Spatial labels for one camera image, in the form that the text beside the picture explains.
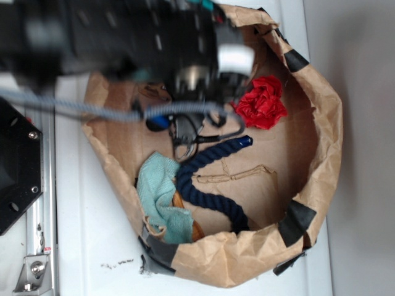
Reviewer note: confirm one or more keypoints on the orange wooden stick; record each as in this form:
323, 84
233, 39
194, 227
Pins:
197, 233

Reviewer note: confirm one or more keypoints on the brown paper bag bin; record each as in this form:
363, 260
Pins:
284, 182

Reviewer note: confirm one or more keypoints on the red crumpled paper flower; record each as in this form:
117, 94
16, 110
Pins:
261, 107

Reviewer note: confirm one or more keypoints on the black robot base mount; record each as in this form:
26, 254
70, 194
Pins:
21, 173

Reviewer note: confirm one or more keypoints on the aluminium frame rail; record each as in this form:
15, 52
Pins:
41, 217

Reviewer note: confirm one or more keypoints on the silver corner bracket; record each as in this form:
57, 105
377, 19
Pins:
35, 276

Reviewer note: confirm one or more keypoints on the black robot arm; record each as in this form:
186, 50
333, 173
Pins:
43, 40

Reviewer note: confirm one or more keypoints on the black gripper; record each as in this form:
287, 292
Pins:
199, 55

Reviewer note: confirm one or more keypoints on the light teal cloth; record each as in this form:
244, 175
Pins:
156, 189

